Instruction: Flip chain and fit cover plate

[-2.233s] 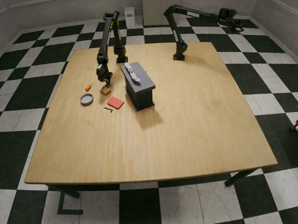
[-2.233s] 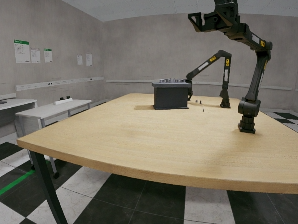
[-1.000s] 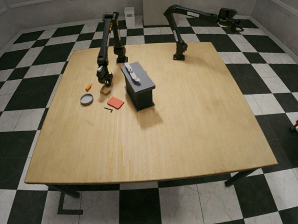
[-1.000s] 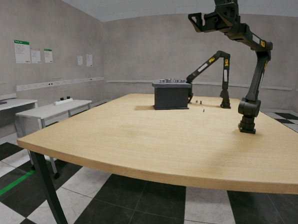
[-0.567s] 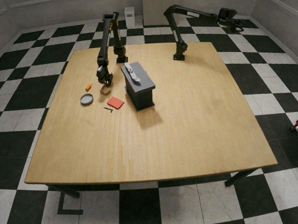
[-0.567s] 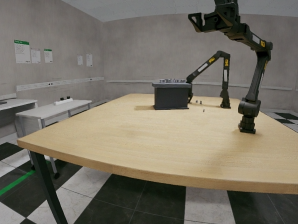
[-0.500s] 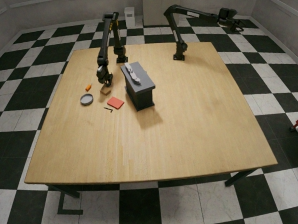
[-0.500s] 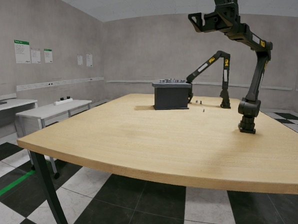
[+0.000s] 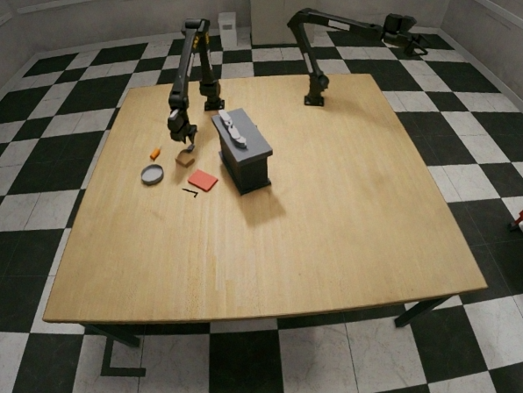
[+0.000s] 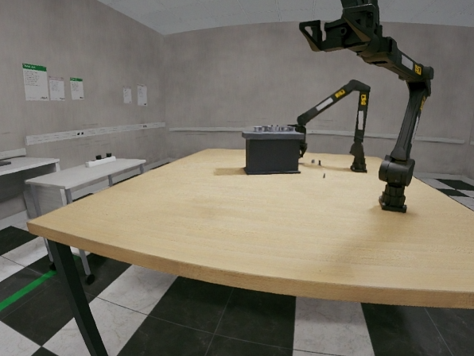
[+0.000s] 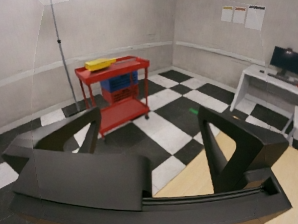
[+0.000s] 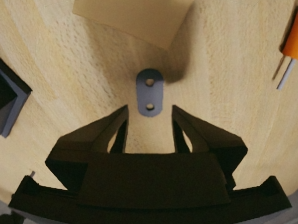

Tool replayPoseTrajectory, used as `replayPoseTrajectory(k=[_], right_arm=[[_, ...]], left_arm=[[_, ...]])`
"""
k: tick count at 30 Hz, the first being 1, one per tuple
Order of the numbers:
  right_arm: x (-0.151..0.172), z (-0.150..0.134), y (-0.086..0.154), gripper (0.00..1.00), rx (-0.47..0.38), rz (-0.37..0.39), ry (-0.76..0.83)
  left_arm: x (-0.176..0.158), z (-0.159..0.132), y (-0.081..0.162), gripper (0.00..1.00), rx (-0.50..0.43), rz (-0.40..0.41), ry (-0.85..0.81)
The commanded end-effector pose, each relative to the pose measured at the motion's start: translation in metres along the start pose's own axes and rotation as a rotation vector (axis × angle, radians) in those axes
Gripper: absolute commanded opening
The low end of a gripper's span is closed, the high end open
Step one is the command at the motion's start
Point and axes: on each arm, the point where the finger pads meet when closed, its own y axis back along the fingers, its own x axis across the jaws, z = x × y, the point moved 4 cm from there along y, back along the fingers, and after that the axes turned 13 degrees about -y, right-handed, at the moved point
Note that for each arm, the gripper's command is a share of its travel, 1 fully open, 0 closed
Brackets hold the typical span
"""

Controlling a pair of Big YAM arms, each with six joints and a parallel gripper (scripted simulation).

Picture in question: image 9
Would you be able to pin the orange flat rectangular block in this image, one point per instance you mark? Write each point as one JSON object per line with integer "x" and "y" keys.
{"x": 203, "y": 180}

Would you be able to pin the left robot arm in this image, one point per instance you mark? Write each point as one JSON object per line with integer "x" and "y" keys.
{"x": 318, "y": 81}

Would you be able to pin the tan wooden block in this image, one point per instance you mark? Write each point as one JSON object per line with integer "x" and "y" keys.
{"x": 184, "y": 159}

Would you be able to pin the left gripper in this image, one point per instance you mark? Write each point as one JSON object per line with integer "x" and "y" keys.
{"x": 414, "y": 43}

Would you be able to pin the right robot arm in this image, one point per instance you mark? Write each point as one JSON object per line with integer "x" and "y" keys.
{"x": 197, "y": 27}

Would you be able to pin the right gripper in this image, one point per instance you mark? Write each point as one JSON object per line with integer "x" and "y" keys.
{"x": 189, "y": 135}

